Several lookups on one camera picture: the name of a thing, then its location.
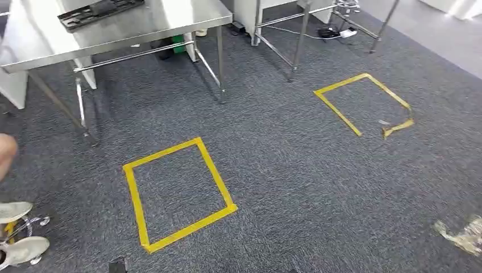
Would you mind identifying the black plastic car panel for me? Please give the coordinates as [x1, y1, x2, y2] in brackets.
[57, 0, 146, 33]

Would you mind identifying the yellow floor tape square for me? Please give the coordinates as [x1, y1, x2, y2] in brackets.
[313, 72, 415, 140]
[122, 136, 239, 255]

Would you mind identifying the green item under table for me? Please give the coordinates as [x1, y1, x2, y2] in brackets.
[172, 34, 186, 54]

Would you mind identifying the stainless steel table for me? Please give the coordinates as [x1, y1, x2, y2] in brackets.
[251, 0, 401, 82]
[0, 0, 234, 148]

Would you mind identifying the black floor device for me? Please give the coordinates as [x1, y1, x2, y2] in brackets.
[317, 26, 342, 39]

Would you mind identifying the black robot foot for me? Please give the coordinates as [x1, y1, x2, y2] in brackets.
[108, 257, 127, 273]

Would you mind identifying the chrome wheeled stool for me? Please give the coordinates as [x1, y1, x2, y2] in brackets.
[0, 215, 51, 265]

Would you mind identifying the crumpled tape scrap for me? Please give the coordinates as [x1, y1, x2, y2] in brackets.
[432, 215, 482, 258]

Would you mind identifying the person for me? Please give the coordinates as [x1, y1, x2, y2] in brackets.
[0, 134, 51, 272]

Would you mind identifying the white floor cable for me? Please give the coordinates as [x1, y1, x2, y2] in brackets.
[263, 24, 342, 41]

